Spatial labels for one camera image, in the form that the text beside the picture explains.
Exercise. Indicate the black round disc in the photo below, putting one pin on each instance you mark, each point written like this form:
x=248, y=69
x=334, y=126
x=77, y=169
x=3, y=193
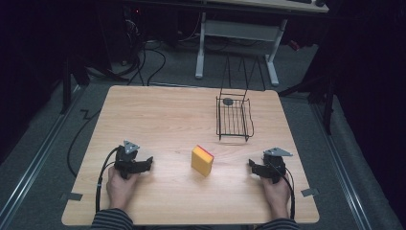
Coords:
x=228, y=101

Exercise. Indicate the metal floor rail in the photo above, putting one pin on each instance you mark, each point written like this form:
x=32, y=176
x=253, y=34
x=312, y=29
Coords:
x=343, y=163
x=30, y=166

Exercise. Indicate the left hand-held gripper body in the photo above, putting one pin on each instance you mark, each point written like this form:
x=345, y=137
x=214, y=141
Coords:
x=125, y=158

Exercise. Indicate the black metal stand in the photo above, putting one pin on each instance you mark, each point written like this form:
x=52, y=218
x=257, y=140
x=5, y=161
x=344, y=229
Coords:
x=66, y=86
x=327, y=96

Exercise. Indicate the white-legged desk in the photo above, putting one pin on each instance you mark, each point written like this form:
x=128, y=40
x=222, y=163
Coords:
x=242, y=30

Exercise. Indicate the person's left hand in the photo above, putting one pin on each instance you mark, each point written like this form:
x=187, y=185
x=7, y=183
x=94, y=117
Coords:
x=119, y=188

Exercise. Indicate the dark computer tower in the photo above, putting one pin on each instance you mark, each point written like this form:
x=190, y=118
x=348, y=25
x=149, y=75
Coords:
x=132, y=28

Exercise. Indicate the yellow sponge with red layer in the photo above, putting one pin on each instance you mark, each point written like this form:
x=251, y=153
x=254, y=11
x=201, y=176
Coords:
x=201, y=161

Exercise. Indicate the person's right hand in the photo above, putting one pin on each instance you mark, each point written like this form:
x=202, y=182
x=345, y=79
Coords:
x=277, y=196

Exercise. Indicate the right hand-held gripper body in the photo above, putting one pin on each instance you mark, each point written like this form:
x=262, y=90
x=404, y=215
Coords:
x=274, y=166

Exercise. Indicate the grey tape piece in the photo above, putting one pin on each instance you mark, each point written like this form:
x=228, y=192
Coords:
x=310, y=192
x=74, y=196

